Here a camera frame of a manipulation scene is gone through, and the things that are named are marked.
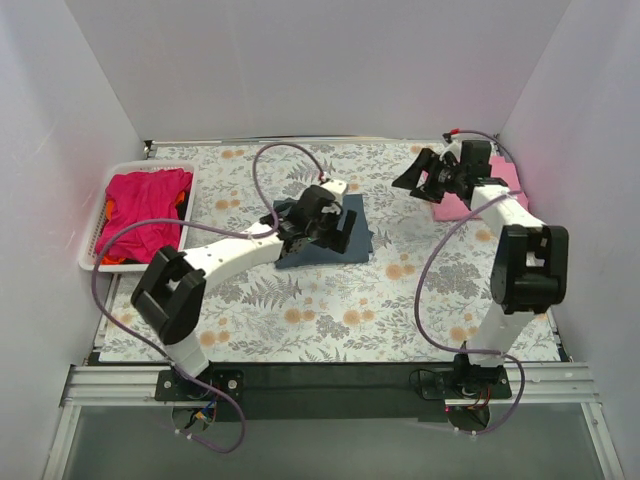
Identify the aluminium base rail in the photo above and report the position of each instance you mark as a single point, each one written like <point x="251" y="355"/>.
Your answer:
<point x="158" y="385"/>

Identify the white plastic basket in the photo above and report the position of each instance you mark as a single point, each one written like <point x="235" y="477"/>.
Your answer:
<point x="97" y="221"/>

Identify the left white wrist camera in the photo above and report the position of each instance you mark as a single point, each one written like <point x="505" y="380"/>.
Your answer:
<point x="338" y="188"/>

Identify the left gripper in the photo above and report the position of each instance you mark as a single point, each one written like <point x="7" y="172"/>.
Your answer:
<point x="342" y="230"/>

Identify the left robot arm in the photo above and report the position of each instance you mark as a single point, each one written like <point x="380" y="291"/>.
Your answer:
<point x="170" y="293"/>

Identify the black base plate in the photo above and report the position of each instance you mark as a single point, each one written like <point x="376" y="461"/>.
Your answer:
<point x="301" y="391"/>

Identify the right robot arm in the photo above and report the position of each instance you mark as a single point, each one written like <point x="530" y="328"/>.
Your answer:
<point x="529" y="273"/>

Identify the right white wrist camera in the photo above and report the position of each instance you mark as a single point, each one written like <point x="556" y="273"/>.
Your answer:
<point x="453" y="144"/>

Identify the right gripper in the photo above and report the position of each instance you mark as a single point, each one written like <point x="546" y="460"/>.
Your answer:
<point x="428" y="175"/>

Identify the floral table mat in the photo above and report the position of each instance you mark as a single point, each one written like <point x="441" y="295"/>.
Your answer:
<point x="420" y="293"/>

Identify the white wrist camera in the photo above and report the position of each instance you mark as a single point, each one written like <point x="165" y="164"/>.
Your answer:
<point x="338" y="188"/>
<point x="453" y="144"/>

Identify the blue-grey t-shirt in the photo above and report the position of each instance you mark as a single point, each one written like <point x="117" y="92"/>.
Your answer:
<point x="358" y="251"/>

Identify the magenta t-shirt in basket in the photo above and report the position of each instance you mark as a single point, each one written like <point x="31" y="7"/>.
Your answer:
<point x="142" y="196"/>

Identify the folded pink t-shirt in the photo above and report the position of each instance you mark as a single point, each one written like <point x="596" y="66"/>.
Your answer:
<point x="451" y="208"/>

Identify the orange garment in basket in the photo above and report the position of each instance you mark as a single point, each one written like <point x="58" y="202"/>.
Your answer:
<point x="106" y="233"/>

